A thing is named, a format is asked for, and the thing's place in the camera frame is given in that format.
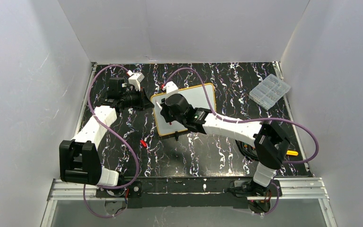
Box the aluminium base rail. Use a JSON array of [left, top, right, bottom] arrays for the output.
[[41, 176, 337, 227]]

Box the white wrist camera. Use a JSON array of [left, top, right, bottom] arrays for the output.
[[127, 70, 145, 91], [163, 81, 179, 95]]

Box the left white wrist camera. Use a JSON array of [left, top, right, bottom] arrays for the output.
[[127, 70, 145, 91]]

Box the yellow framed whiteboard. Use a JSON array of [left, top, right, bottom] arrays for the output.
[[150, 83, 216, 138]]

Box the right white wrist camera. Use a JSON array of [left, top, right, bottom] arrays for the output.
[[163, 81, 179, 95]]

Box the red marker cap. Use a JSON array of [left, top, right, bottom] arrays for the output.
[[140, 140, 147, 148]]

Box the coiled black cable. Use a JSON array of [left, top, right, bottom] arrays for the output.
[[235, 139, 262, 162]]

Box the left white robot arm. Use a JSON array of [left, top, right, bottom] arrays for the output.
[[59, 73, 154, 187]]

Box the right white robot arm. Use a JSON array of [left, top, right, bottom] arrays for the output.
[[160, 94, 290, 188]]

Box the orange green sensor plug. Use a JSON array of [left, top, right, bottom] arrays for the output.
[[286, 150, 298, 156]]

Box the clear plastic compartment box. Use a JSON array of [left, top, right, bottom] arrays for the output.
[[249, 74, 291, 110]]

